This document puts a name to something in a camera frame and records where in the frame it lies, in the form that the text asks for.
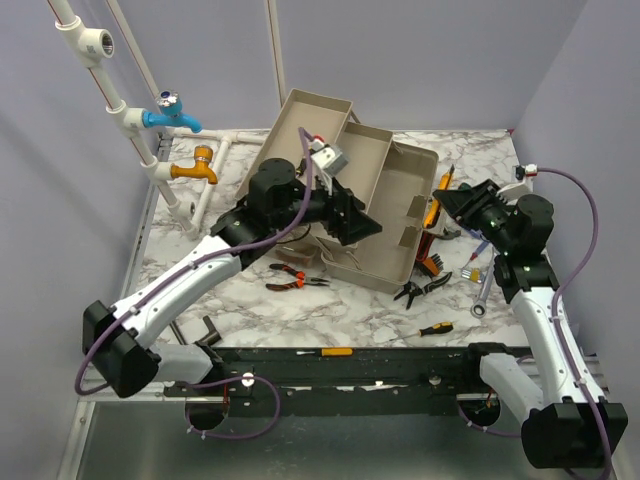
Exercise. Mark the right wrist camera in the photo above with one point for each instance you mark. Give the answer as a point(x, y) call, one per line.
point(523, 184)

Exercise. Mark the steel ratchet wrench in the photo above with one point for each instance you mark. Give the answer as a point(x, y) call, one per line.
point(479, 307)

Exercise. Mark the orange handled screwdriver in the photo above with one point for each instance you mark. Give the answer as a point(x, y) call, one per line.
point(327, 352)

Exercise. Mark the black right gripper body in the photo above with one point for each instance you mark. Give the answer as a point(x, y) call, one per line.
point(490, 217)

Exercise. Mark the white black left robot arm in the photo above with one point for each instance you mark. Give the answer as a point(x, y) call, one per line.
point(120, 340)

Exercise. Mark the blue clear tester screwdriver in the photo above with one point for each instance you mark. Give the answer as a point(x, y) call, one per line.
point(478, 250)

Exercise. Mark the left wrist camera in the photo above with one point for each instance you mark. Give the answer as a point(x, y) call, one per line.
point(328, 159)

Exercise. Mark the blue water tap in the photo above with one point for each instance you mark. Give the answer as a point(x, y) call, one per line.
point(171, 113)

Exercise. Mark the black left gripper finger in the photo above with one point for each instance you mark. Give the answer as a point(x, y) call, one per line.
point(346, 204)
point(356, 226)

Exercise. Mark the black yellow small screwdriver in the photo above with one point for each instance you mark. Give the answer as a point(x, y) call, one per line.
point(440, 328)

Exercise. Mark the beige toolbox with clear lid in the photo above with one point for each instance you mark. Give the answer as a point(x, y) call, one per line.
point(379, 198)

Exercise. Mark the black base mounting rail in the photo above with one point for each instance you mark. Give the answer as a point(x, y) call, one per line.
point(254, 383)

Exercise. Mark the red black utility knife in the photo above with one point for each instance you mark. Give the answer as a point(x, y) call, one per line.
point(424, 246)

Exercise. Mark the grey metal t-handle tool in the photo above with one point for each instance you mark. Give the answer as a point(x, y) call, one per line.
point(211, 338)

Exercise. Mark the white pvc pipe frame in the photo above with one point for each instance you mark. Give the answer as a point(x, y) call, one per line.
point(94, 45)

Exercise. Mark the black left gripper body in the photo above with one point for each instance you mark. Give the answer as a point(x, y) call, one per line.
point(322, 208)

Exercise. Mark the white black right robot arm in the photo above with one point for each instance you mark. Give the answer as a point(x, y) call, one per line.
point(566, 422)

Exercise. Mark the black wire stripper pliers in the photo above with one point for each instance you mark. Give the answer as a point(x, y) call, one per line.
point(412, 290)

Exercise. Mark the orange water tap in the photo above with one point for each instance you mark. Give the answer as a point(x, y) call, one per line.
point(203, 156)

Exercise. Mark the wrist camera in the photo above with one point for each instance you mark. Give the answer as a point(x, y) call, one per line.
point(328, 159)
point(523, 184)

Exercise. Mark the orange black needle-nose pliers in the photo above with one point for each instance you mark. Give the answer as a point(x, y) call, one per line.
point(301, 279)

